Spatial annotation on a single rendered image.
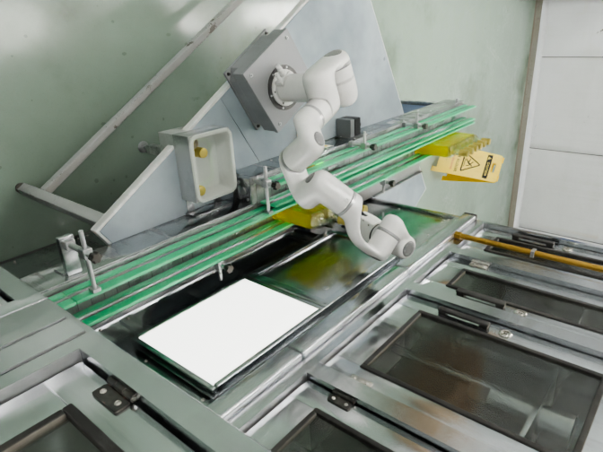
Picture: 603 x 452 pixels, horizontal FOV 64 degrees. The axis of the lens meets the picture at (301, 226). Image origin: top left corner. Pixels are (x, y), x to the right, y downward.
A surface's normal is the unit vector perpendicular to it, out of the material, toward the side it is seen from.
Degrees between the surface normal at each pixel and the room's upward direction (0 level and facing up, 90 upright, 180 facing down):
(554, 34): 90
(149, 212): 0
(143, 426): 90
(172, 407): 90
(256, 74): 5
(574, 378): 90
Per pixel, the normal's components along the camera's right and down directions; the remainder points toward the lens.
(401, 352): -0.05, -0.92
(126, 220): 0.76, 0.22
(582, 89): -0.64, 0.33
